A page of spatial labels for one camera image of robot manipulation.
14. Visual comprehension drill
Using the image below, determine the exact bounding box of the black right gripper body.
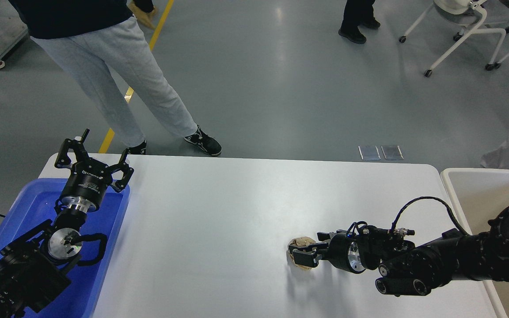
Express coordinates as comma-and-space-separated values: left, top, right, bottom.
325, 231, 365, 274

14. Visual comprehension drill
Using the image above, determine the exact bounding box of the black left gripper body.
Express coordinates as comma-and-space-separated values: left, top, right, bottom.
59, 161, 110, 212

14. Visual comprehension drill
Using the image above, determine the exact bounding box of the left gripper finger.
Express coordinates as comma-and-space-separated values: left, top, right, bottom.
54, 129, 91, 170
104, 148, 134, 193

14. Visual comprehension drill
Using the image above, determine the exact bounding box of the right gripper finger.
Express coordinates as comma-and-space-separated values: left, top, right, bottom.
317, 230, 348, 243
291, 248, 327, 268

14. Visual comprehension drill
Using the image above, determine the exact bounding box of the brown paper ball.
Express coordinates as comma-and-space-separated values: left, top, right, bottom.
287, 237, 316, 271

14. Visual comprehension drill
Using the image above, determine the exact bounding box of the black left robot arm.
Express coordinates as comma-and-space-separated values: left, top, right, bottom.
0, 129, 134, 318

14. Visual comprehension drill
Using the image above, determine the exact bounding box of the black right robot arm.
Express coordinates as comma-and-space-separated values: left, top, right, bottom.
288, 204, 509, 296

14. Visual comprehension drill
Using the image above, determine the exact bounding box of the blue plastic bin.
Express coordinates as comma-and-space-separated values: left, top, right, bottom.
0, 178, 131, 318

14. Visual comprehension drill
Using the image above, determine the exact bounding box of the left metal floor plate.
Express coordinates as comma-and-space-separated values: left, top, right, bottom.
359, 145, 380, 161

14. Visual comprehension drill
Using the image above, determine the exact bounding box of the metal floor plate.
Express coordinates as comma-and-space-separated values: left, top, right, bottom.
380, 145, 404, 160
359, 145, 380, 161

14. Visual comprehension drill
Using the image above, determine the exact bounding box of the right metal floor plate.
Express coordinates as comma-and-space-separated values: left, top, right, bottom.
380, 145, 404, 160

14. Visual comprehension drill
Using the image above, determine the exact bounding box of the person in grey trousers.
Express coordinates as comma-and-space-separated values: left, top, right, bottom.
11, 0, 222, 156

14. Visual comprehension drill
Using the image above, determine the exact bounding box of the beige plastic bin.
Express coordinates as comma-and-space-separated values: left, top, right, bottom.
441, 168, 509, 318

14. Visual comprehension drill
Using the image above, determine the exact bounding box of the person in black trousers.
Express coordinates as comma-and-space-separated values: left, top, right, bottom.
338, 0, 380, 44

